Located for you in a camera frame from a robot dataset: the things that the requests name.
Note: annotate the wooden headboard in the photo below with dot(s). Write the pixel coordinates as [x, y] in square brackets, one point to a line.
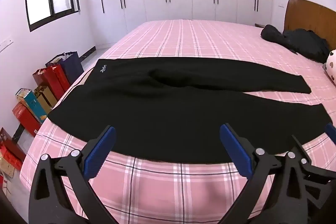
[309, 16]

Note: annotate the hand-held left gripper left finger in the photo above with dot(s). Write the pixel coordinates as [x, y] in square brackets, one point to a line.
[101, 153]

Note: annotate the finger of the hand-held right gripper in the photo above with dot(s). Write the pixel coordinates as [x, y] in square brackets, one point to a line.
[331, 132]
[316, 169]

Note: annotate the white pillow with hearts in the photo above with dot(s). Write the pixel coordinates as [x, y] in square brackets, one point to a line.
[331, 64]

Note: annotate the bed with pink plaid sheet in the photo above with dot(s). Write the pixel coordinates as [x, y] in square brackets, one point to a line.
[183, 37]

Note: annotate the dark blue gift bag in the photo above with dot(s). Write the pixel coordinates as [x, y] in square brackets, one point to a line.
[72, 66]

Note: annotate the large red box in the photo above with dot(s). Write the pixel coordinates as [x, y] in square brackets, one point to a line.
[8, 145]

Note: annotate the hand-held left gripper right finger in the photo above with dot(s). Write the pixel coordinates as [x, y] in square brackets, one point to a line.
[236, 151]

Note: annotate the black jacket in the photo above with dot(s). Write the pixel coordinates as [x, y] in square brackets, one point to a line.
[304, 43]

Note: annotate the brown gift bag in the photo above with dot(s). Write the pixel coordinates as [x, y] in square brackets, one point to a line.
[47, 99]

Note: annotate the black pants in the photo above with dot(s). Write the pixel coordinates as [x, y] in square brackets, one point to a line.
[157, 113]

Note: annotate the red gift bag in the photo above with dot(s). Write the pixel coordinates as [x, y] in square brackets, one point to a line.
[55, 79]

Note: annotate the teal box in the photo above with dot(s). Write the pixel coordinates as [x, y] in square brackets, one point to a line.
[32, 104]

